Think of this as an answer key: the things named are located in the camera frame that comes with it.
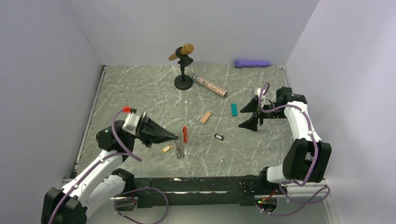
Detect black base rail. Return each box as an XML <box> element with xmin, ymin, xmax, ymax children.
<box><xmin>115</xmin><ymin>175</ymin><xmax>281</xmax><ymax>208</ymax></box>

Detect gold microphone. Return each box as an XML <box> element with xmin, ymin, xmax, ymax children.
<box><xmin>168</xmin><ymin>43</ymin><xmax>194</xmax><ymax>61</ymax></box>

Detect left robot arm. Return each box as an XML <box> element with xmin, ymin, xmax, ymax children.
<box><xmin>41</xmin><ymin>107</ymin><xmax>179</xmax><ymax>224</ymax></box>

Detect red handled key holder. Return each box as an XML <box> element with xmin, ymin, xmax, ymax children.
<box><xmin>175</xmin><ymin>126</ymin><xmax>188</xmax><ymax>159</ymax></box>

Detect glitter silver microphone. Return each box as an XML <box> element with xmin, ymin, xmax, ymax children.
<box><xmin>192</xmin><ymin>73</ymin><xmax>227</xmax><ymax>98</ymax></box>

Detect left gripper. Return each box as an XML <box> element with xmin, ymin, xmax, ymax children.
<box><xmin>121</xmin><ymin>112</ymin><xmax>179</xmax><ymax>148</ymax></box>

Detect purple cable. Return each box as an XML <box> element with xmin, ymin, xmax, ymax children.
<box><xmin>46</xmin><ymin>108</ymin><xmax>170</xmax><ymax>224</ymax></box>
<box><xmin>258</xmin><ymin>82</ymin><xmax>331</xmax><ymax>217</ymax></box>

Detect black key tag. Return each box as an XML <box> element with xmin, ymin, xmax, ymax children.
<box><xmin>214</xmin><ymin>134</ymin><xmax>224</xmax><ymax>140</ymax></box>

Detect yellow key tag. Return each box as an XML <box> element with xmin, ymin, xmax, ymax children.
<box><xmin>162</xmin><ymin>145</ymin><xmax>172</xmax><ymax>153</ymax></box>

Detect small wooden block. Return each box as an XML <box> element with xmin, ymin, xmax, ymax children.
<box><xmin>200</xmin><ymin>112</ymin><xmax>212</xmax><ymax>124</ymax></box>

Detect black microphone stand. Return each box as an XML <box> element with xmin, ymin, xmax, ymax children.
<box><xmin>174</xmin><ymin>55</ymin><xmax>194</xmax><ymax>90</ymax></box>

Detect teal block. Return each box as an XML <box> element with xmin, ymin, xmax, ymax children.
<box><xmin>231</xmin><ymin>103</ymin><xmax>238</xmax><ymax>116</ymax></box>

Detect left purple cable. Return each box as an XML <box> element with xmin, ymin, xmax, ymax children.
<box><xmin>46</xmin><ymin>108</ymin><xmax>170</xmax><ymax>224</ymax></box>

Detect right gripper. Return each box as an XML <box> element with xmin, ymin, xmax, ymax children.
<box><xmin>239</xmin><ymin>98</ymin><xmax>287</xmax><ymax>132</ymax></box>

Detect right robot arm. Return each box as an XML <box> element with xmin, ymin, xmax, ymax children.
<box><xmin>239</xmin><ymin>87</ymin><xmax>332</xmax><ymax>194</ymax></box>

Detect purple microphone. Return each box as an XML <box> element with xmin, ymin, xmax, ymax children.
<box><xmin>233</xmin><ymin>60</ymin><xmax>271</xmax><ymax>68</ymax></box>

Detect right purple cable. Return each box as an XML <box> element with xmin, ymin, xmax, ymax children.
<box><xmin>258</xmin><ymin>82</ymin><xmax>331</xmax><ymax>217</ymax></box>

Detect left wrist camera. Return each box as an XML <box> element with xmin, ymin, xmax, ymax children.
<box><xmin>122</xmin><ymin>112</ymin><xmax>141</xmax><ymax>136</ymax></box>

